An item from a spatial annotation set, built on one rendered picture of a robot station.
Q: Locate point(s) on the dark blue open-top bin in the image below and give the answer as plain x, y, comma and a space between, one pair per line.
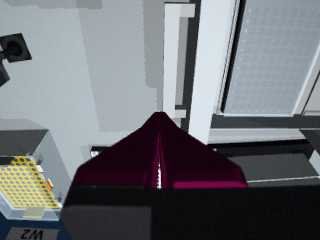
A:
32, 230

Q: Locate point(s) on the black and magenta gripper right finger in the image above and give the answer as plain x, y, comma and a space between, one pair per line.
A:
186, 162

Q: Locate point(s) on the grey bench mat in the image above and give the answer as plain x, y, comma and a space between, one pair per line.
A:
96, 74

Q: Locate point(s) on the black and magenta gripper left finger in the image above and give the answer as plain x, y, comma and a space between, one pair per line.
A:
134, 160

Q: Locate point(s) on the grey push-button box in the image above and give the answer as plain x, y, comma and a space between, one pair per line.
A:
14, 50

